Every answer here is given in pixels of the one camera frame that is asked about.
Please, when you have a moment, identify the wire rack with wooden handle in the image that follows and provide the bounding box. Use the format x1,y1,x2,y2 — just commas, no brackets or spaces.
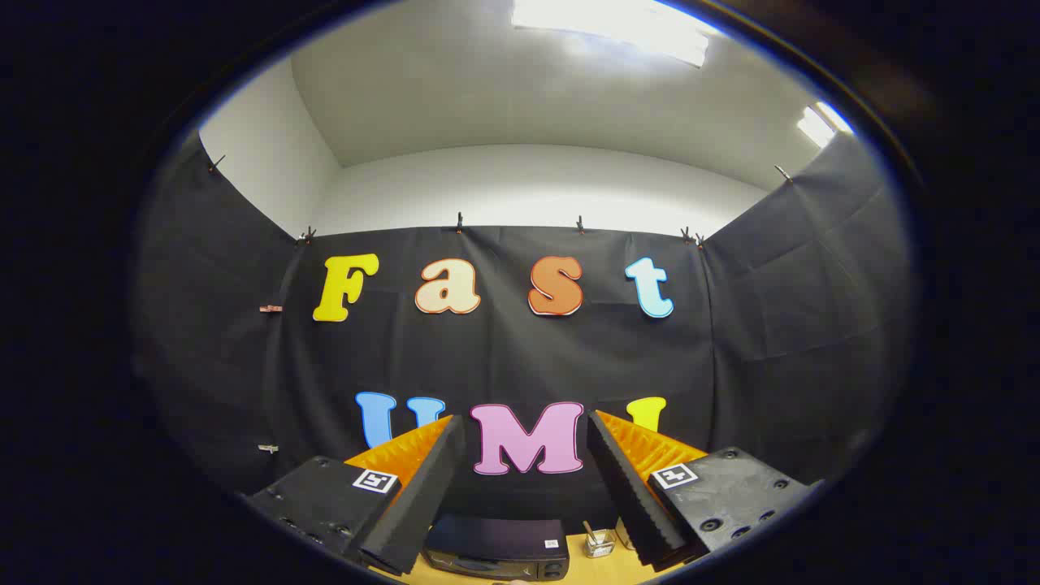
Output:
582,522,617,559

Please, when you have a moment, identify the row of black cloth clips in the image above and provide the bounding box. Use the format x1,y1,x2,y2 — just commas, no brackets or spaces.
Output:
207,154,793,246

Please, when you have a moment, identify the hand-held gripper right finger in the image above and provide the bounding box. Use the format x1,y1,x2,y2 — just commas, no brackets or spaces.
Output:
587,410,813,572

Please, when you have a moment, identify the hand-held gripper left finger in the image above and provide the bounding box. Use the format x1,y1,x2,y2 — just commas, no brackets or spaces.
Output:
244,414,466,578

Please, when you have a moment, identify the black backdrop cloth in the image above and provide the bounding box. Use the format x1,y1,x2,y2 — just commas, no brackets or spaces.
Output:
134,130,915,537

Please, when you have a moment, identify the large ceiling light panel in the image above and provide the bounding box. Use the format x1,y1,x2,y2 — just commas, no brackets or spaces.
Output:
510,0,724,68

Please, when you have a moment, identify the small ceiling light panel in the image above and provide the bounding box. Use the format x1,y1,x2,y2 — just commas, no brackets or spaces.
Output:
796,100,854,149

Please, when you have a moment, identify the black toaster oven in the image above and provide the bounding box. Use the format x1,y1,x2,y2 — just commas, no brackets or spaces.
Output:
422,516,571,583

